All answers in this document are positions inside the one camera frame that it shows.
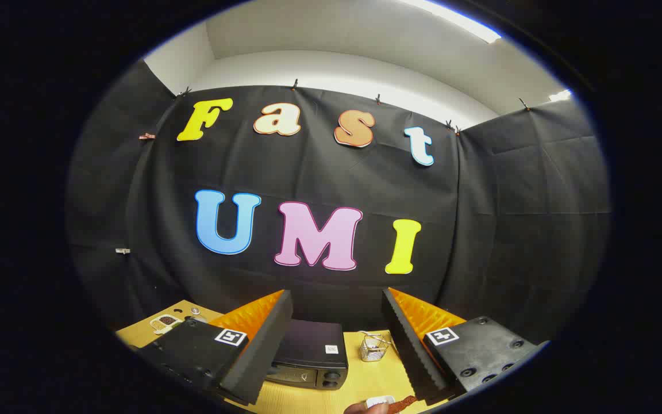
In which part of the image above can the white compartment spice dish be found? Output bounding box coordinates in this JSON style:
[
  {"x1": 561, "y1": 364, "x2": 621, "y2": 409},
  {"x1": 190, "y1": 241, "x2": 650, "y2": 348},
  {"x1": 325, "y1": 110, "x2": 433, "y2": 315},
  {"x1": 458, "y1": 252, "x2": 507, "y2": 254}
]
[{"x1": 150, "y1": 313, "x2": 183, "y2": 336}]

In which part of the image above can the black toaster oven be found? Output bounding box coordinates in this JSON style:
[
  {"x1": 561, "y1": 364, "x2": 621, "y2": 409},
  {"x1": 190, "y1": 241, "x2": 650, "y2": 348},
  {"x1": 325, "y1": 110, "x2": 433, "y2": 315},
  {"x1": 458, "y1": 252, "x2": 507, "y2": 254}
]
[{"x1": 265, "y1": 319, "x2": 349, "y2": 392}]

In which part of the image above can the metal wire basket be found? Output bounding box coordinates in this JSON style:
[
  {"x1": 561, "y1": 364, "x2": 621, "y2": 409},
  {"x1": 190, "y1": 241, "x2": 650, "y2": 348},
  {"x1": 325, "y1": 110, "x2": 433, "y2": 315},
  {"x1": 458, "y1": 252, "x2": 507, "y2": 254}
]
[{"x1": 359, "y1": 331, "x2": 395, "y2": 363}]

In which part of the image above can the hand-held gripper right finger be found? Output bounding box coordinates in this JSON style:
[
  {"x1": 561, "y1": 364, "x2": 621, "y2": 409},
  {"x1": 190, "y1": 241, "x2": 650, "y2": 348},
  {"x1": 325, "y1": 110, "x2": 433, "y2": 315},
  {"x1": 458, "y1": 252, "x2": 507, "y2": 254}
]
[{"x1": 382, "y1": 287, "x2": 550, "y2": 406}]

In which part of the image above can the ceiling light strip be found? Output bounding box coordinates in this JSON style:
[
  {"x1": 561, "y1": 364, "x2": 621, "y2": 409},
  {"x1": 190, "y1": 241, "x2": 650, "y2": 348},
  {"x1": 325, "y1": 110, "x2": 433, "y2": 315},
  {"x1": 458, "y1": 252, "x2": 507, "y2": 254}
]
[{"x1": 400, "y1": 0, "x2": 502, "y2": 44}]

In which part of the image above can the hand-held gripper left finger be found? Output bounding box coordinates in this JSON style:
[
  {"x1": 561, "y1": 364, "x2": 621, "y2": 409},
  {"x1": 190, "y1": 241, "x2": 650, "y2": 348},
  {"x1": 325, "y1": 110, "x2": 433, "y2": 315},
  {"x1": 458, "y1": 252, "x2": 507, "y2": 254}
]
[{"x1": 136, "y1": 289, "x2": 294, "y2": 406}]

